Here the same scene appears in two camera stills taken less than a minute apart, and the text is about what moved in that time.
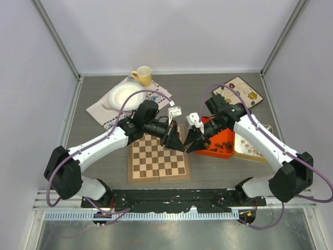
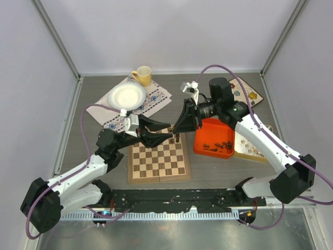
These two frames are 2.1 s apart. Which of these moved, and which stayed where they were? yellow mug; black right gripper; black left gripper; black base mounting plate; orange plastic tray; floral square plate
Moved: black left gripper; black right gripper
Stayed: orange plastic tray; black base mounting plate; floral square plate; yellow mug
